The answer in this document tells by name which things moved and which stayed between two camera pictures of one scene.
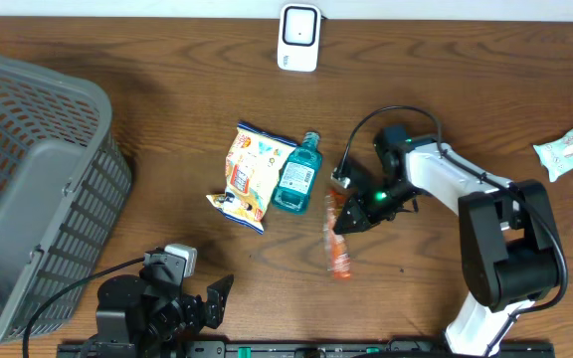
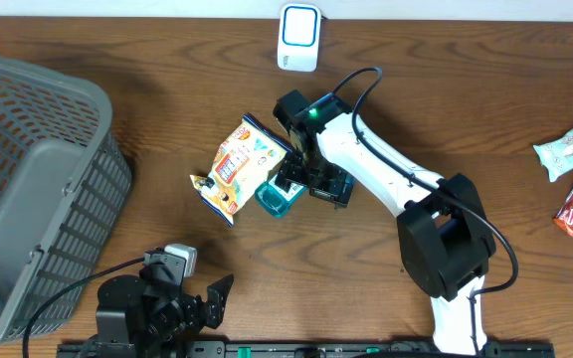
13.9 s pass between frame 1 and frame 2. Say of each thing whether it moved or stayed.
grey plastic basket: stayed
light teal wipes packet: stayed
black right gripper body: moved
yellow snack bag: moved
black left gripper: stayed
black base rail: stayed
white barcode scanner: stayed
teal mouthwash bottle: moved
